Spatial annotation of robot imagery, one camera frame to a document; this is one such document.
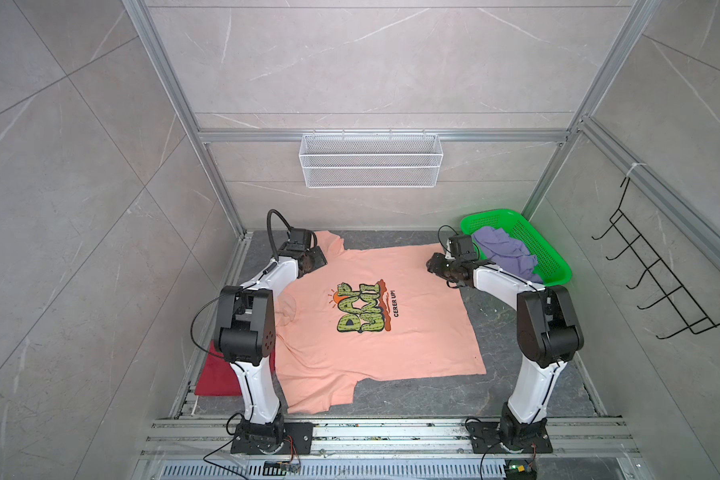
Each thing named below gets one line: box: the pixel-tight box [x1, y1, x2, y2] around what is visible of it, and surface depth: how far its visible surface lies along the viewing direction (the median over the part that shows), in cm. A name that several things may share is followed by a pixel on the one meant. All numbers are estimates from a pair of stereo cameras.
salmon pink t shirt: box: [275, 231, 486, 414], surface depth 94 cm
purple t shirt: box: [472, 227, 543, 284], surface depth 115 cm
